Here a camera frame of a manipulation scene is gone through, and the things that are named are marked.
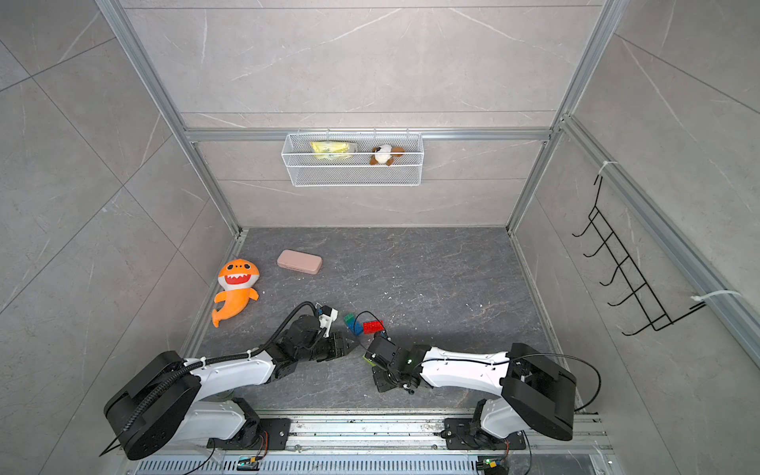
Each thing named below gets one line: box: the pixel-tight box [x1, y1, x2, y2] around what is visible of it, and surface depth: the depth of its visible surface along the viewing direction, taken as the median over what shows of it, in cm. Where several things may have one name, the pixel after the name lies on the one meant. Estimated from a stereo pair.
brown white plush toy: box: [369, 144, 406, 167], surface depth 88 cm
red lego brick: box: [362, 319, 385, 335], surface depth 92 cm
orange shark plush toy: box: [211, 258, 261, 328], surface depth 97 cm
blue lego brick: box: [346, 320, 364, 336], surface depth 92 cm
